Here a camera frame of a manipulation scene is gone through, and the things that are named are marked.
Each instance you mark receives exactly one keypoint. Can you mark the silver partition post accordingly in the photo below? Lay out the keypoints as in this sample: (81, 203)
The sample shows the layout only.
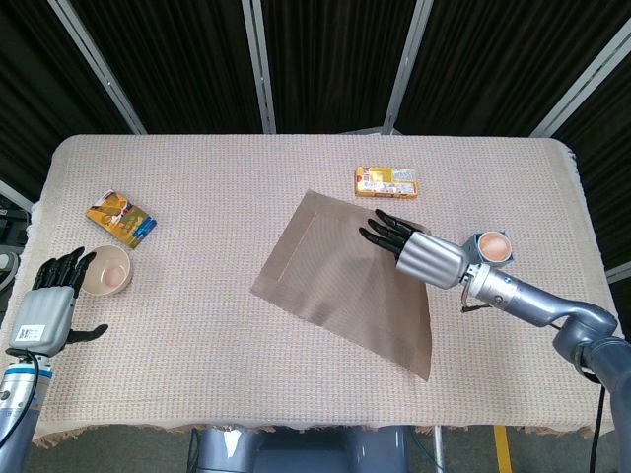
(96, 66)
(406, 64)
(581, 79)
(621, 272)
(259, 64)
(12, 193)

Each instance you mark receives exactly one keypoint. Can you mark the beige waffle tablecloth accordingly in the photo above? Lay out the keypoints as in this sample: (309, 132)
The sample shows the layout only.
(197, 197)

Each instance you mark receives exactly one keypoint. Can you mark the brown woven placemat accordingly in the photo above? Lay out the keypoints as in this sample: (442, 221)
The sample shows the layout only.
(335, 276)

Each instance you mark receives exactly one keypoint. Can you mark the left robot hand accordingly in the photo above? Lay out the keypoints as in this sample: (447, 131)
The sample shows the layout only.
(44, 315)

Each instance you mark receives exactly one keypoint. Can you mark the black curtain panel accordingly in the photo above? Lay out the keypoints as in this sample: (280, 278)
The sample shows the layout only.
(187, 64)
(493, 64)
(330, 64)
(611, 148)
(39, 98)

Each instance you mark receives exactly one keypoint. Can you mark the pink cup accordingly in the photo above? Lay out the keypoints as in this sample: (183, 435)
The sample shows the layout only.
(494, 247)

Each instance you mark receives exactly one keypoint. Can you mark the metal table leg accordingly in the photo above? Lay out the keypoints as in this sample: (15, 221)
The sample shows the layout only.
(438, 451)

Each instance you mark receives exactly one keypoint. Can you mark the yellow cracker box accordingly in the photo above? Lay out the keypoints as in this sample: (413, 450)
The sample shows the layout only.
(387, 183)

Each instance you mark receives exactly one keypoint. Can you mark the light brown bowl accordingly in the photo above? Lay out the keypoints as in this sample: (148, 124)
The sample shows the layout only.
(106, 273)

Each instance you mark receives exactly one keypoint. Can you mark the yellow and blue snack box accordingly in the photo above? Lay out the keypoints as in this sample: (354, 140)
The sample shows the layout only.
(120, 219)

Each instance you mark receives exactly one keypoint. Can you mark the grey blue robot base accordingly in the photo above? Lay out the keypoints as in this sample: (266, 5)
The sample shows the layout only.
(296, 453)

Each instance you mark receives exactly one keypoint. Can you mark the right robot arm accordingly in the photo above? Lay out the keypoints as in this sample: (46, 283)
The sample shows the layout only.
(532, 300)

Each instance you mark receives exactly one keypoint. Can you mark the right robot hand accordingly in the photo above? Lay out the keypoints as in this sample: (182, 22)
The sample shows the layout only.
(429, 258)

